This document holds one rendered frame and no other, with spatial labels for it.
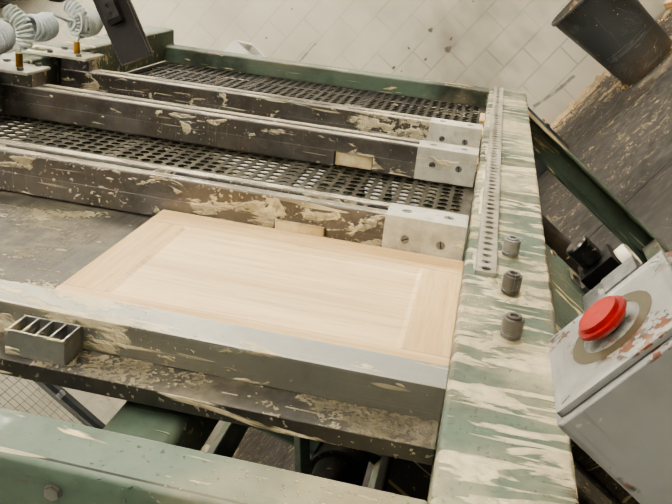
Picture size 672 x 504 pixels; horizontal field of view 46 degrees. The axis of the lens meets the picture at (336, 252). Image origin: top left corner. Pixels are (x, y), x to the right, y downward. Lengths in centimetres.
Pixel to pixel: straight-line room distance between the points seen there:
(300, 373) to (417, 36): 565
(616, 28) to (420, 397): 474
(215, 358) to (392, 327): 24
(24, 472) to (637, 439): 46
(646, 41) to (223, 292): 470
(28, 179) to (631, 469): 109
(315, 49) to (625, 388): 598
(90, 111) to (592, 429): 149
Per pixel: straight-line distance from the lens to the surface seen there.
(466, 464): 70
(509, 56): 645
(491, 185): 151
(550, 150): 272
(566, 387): 56
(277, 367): 84
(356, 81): 265
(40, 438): 70
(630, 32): 547
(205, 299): 100
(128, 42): 79
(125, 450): 68
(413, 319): 100
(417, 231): 120
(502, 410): 79
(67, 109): 189
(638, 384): 53
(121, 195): 133
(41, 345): 90
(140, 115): 181
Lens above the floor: 116
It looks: 5 degrees down
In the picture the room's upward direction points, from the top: 47 degrees counter-clockwise
